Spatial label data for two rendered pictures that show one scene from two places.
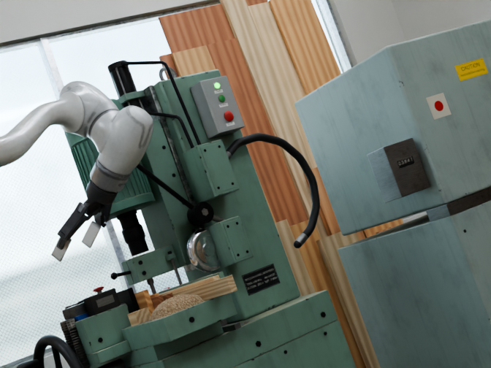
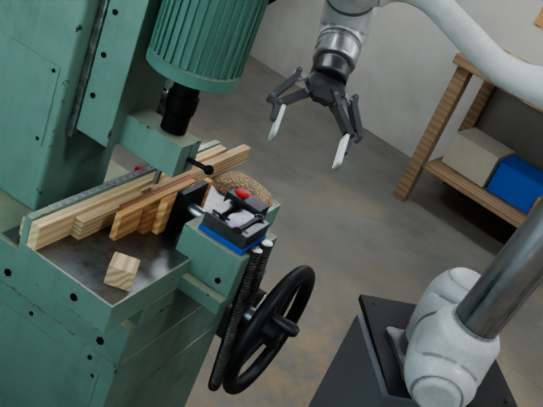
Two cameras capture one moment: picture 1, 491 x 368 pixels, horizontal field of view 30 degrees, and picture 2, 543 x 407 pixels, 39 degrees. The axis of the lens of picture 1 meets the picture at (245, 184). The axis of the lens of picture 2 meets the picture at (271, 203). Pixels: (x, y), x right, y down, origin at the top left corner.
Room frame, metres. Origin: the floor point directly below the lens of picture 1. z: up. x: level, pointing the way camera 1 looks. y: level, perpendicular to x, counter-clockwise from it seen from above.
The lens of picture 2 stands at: (3.12, 1.57, 1.71)
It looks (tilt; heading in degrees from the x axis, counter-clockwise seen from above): 28 degrees down; 235
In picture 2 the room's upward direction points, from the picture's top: 23 degrees clockwise
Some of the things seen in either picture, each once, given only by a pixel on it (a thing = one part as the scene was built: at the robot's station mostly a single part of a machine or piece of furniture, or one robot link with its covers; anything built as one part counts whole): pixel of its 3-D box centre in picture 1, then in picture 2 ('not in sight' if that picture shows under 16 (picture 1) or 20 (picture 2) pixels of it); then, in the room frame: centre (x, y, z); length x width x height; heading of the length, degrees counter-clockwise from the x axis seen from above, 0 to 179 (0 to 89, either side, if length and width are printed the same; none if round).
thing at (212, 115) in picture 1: (217, 106); not in sight; (2.63, 0.00, 1.40); 0.10 x 0.06 x 0.16; 127
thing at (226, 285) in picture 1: (172, 301); (174, 185); (2.49, 0.29, 0.92); 0.60 x 0.02 x 0.04; 37
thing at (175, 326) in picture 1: (131, 336); (183, 244); (2.50, 0.43, 0.87); 0.61 x 0.30 x 0.06; 37
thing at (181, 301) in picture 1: (175, 304); (245, 186); (2.31, 0.27, 0.92); 0.14 x 0.09 x 0.04; 127
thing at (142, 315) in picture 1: (139, 316); not in sight; (2.37, 0.37, 0.92); 0.04 x 0.04 x 0.03; 42
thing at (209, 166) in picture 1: (211, 171); not in sight; (2.56, 0.08, 1.23); 0.09 x 0.08 x 0.15; 127
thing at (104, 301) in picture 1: (89, 305); (239, 218); (2.44, 0.50, 0.99); 0.13 x 0.11 x 0.06; 37
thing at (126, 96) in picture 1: (128, 90); not in sight; (2.64, 0.23, 1.54); 0.08 x 0.08 x 0.17; 37
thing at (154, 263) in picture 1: (152, 267); (158, 144); (2.56, 0.32, 1.03); 0.14 x 0.07 x 0.09; 127
